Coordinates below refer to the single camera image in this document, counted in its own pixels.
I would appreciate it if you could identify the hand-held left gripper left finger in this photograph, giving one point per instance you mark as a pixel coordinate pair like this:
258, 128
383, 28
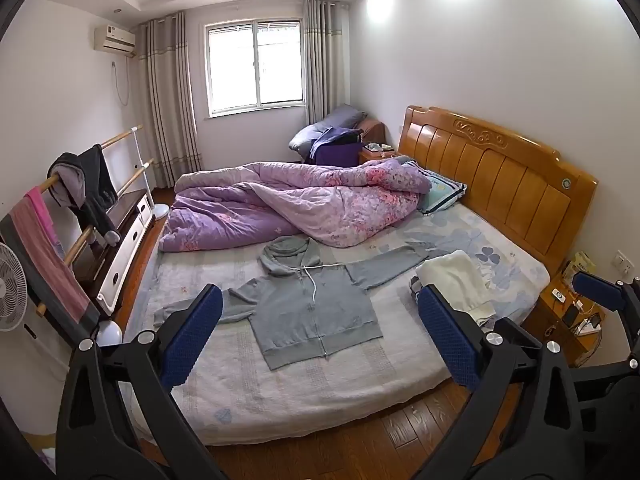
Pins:
192, 335

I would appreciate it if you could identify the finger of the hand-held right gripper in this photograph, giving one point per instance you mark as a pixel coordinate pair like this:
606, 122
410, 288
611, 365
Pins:
597, 290

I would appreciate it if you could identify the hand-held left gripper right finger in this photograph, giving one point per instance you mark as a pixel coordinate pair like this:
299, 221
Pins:
445, 330

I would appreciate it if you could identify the grey zip hoodie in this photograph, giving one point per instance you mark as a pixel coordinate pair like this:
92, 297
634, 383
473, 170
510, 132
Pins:
310, 320

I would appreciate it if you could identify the wooden bar clothes rack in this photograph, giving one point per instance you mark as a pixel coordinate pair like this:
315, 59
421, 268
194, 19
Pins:
127, 177

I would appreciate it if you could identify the yellow green package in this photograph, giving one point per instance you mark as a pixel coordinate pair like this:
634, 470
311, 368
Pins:
580, 267

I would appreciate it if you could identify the white power strip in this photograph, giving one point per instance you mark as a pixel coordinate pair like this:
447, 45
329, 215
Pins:
589, 325

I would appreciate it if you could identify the dark phone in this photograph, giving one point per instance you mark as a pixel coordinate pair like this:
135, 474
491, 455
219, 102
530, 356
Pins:
570, 315

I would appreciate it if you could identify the white small device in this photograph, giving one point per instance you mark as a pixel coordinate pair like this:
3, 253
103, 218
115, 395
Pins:
560, 296

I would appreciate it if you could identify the cream folded blanket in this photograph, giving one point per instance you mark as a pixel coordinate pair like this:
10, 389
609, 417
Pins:
450, 275

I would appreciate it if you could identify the white round base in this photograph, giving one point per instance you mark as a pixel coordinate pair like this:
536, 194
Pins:
109, 334

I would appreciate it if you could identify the dark white TV cabinet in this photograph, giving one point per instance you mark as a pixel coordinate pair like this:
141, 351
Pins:
125, 250

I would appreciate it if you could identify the pale floral bed sheet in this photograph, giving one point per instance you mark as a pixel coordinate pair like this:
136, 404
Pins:
300, 395

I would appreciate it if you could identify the blue green pillow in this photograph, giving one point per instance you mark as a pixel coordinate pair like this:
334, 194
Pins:
445, 192

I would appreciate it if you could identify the wooden bed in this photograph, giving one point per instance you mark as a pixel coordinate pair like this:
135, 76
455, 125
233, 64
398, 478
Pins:
500, 180

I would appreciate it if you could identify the pink grey striped towel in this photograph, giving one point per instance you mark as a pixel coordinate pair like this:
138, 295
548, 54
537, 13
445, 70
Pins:
55, 275

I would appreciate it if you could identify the white appliance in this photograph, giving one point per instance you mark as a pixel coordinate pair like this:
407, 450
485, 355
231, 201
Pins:
40, 385

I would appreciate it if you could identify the dark jacket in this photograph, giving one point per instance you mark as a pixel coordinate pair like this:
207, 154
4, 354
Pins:
100, 190

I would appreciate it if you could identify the purple floral duvet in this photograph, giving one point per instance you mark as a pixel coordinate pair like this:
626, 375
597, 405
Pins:
300, 200

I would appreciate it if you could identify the white stand fan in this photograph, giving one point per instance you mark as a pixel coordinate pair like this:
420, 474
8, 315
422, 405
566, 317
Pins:
10, 290

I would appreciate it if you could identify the small wooden nightstand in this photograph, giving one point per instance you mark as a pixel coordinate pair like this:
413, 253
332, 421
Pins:
372, 156

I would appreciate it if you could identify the grey lilac garment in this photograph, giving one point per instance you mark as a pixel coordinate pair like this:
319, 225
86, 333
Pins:
67, 185

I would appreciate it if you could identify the bright pink cloth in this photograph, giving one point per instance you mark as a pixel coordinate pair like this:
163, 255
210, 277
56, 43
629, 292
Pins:
42, 210

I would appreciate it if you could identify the brown armchair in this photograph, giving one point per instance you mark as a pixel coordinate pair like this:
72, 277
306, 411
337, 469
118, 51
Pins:
372, 130

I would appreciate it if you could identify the grey striped curtain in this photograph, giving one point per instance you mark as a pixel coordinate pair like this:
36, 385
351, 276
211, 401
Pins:
322, 65
167, 105

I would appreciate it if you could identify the blue bedding bundle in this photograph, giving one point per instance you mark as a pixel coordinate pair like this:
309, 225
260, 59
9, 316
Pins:
325, 122

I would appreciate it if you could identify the window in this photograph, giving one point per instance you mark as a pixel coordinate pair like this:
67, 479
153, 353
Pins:
255, 65

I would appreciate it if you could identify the white air conditioner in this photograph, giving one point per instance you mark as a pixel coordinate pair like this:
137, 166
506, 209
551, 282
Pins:
115, 40

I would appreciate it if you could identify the white wall socket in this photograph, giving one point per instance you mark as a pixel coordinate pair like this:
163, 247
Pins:
626, 262

